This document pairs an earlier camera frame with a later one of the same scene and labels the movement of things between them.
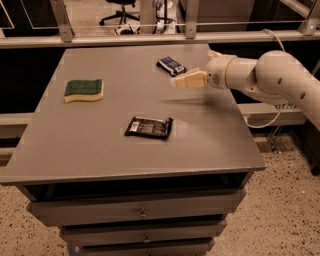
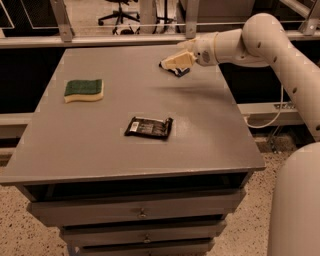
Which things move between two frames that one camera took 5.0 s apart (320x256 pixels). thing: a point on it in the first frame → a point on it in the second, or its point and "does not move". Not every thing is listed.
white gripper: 216,74 → 204,52
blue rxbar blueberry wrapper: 171,66 does not move
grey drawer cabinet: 124,163 does not move
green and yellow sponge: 83,89 does not move
